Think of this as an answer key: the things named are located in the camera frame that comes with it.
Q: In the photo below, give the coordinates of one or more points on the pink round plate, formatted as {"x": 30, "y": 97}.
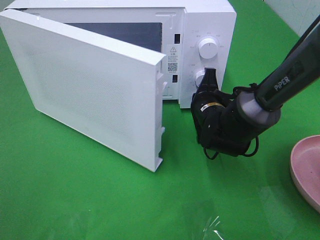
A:
{"x": 305, "y": 169}

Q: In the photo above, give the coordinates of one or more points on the clear tape patch on table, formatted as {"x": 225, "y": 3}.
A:
{"x": 277, "y": 210}

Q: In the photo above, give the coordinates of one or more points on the white microwave knob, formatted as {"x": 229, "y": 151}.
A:
{"x": 198, "y": 77}
{"x": 208, "y": 47}

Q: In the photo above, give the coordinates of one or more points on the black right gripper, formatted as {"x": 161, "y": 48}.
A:
{"x": 207, "y": 106}

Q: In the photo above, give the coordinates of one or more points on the upper white microwave knob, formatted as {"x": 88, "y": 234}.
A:
{"x": 208, "y": 47}

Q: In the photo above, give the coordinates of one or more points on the lower white microwave knob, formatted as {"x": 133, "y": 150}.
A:
{"x": 198, "y": 77}

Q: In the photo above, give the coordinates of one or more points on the white microwave door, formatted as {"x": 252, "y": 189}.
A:
{"x": 104, "y": 88}

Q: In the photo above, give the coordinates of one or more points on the white warning label sticker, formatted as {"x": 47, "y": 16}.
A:
{"x": 173, "y": 54}

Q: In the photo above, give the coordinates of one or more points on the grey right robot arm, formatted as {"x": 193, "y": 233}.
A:
{"x": 228, "y": 123}

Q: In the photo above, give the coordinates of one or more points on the white microwave oven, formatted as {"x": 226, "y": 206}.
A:
{"x": 193, "y": 34}

